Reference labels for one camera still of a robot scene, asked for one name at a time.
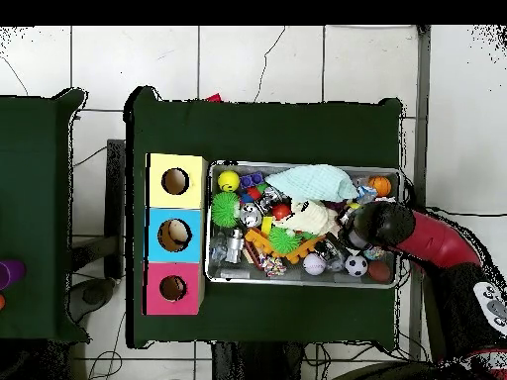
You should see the cream waffle cloth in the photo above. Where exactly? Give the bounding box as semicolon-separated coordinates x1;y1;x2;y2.
288;197;342;238

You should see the mint green waffle cloth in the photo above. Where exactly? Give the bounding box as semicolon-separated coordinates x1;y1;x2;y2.
264;163;359;203

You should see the clear shallow mesh bin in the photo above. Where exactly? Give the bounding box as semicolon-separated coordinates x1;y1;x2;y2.
205;161;405;290

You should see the wooden box with three holes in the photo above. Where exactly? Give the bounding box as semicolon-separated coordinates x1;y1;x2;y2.
143;152;207;317

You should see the green fuzzy toy with eyes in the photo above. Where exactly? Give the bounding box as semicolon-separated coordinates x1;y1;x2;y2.
210;191;242;231

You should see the orange toy building block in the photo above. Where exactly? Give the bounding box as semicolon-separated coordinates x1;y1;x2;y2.
245;229;320;266

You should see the yellow smiley ball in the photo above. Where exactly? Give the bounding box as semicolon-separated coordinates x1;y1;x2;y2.
217;169;242;194

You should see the dark green table cloth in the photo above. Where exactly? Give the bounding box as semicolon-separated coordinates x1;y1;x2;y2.
124;85;405;349

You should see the small white baseball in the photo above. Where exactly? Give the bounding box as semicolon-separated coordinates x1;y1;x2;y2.
303;252;327;277

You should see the small black white soccer ball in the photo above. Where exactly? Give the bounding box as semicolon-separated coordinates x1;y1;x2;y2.
345;252;369;278

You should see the small orange basketball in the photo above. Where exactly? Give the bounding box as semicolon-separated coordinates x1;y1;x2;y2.
368;175;393;198

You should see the black stand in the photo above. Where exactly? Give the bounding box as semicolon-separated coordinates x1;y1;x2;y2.
105;139;127;280

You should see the small brown football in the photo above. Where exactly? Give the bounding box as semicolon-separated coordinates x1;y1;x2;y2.
368;259;393;285

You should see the grey vertical pole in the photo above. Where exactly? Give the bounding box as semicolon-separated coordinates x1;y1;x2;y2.
407;25;433;215

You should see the dark green side table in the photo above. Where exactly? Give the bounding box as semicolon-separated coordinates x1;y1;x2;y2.
0;88;88;343

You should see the purple toy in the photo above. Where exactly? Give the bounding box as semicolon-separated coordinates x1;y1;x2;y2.
0;259;27;291

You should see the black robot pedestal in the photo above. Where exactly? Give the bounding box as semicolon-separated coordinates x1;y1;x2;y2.
212;339;306;380

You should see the black cable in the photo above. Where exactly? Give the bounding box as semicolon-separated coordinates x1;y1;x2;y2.
419;204;507;219

